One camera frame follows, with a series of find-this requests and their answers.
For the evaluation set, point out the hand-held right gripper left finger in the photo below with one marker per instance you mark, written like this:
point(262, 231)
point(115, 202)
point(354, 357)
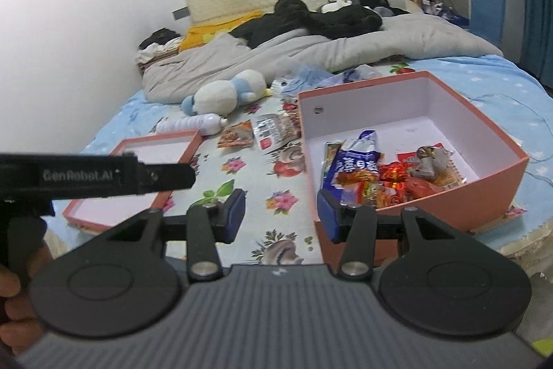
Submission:
point(235, 210)

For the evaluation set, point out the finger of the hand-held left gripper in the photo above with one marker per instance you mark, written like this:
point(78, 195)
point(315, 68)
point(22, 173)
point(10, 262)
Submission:
point(170, 176)

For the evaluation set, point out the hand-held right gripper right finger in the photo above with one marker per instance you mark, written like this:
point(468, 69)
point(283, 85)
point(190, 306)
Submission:
point(328, 217)

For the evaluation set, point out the brown green-edged snack packet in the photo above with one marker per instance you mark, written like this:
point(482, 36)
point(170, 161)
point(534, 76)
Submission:
point(330, 166)

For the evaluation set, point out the blue and white snack packet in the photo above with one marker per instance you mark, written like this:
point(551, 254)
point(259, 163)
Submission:
point(358, 161)

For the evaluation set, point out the shiny red snack packet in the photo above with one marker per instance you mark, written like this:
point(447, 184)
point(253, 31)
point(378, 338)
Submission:
point(395, 179)

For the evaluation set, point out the silver snack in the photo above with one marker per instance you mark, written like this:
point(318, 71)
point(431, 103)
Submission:
point(432, 163)

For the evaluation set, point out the deep pink cardboard box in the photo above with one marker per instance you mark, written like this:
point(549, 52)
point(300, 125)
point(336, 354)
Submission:
point(453, 204)

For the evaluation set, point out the person's left hand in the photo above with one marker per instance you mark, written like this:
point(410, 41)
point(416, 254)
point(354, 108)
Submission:
point(13, 317)

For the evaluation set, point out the shallow pink box lid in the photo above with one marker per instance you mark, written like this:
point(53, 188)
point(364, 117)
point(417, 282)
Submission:
point(164, 146)

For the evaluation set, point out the clear plastic water bottle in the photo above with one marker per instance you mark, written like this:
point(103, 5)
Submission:
point(190, 122)

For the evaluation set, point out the dark orange snack packet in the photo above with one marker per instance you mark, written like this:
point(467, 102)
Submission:
point(235, 134)

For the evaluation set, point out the clear snack packet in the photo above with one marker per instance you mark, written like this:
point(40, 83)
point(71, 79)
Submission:
point(274, 131)

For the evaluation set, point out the white and blue plush toy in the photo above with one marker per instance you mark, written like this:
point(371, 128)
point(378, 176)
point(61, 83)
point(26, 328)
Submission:
point(216, 94)

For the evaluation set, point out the heap of dark clothes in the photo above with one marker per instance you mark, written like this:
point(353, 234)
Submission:
point(160, 38)

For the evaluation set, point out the light blue plastic bag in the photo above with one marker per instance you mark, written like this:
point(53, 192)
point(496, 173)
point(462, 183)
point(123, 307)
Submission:
point(302, 77)

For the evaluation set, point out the yellow blanket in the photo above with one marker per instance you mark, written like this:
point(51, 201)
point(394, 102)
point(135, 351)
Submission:
point(203, 34)

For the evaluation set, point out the grey duvet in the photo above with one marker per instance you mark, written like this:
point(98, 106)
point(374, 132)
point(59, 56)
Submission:
point(302, 49)

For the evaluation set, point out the black fleece garment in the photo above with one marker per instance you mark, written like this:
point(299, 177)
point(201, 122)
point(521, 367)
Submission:
point(345, 23)

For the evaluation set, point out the small white plush piece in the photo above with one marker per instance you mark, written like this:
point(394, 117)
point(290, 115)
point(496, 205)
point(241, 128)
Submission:
point(337, 5)

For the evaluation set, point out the black and grey garment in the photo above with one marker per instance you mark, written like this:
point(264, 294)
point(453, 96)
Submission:
point(373, 0)

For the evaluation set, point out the small bottles on nightstand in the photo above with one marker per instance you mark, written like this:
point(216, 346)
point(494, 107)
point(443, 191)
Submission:
point(432, 1)

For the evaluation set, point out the blue padded board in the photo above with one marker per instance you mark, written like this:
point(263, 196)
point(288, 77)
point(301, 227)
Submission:
point(488, 6)

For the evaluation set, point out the blue curtain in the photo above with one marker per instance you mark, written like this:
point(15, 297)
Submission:
point(538, 40)

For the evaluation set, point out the grey wall switch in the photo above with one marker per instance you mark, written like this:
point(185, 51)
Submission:
point(181, 13)

